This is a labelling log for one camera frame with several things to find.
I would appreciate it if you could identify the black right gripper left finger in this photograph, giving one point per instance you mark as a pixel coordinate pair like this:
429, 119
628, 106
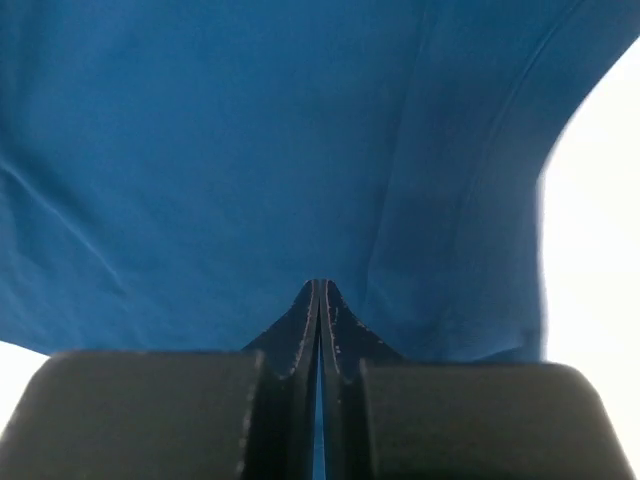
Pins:
176, 415

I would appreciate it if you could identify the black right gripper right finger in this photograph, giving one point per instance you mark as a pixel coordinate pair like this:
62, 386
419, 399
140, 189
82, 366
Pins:
386, 417

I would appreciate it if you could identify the navy blue t-shirt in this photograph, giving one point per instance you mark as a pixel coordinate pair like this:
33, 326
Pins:
172, 172

